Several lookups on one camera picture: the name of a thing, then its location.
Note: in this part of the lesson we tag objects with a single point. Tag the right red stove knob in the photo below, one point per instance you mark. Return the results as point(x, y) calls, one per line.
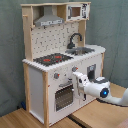
point(74, 69)

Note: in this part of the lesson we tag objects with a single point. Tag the wooden toy kitchen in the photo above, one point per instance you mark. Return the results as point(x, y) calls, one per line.
point(40, 84)

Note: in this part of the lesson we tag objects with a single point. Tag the red stove knob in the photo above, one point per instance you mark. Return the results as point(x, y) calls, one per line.
point(56, 75)
point(74, 69)

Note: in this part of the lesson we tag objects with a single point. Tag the black toy stovetop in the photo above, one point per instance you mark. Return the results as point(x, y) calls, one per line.
point(52, 59)

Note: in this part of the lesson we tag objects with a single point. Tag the left red stove knob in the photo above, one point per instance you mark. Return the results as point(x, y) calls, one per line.
point(56, 75)

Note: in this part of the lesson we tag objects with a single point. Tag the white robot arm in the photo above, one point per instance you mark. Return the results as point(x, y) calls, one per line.
point(98, 88)

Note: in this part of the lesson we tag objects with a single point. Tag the grey toy sink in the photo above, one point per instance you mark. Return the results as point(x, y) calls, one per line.
point(79, 51)

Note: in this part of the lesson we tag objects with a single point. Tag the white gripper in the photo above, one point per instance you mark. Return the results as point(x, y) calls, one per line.
point(79, 81)

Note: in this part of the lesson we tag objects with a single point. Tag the black toy faucet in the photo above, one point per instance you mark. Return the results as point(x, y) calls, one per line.
point(72, 41)

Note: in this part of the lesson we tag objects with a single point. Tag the white oven door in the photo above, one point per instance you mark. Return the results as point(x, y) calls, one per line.
point(64, 97)

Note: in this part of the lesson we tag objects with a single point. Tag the grey range hood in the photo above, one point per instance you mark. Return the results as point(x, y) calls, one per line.
point(48, 18)

